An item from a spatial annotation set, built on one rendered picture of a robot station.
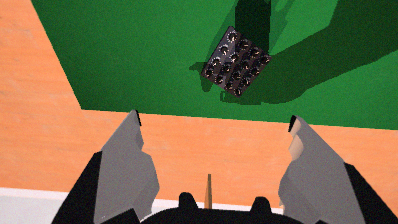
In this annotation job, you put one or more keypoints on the dark grey knob box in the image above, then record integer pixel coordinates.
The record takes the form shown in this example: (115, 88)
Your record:
(235, 63)

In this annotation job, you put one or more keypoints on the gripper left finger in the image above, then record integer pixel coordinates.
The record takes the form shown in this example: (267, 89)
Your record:
(118, 185)

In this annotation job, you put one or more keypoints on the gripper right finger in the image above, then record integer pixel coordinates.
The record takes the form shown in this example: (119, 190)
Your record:
(319, 187)

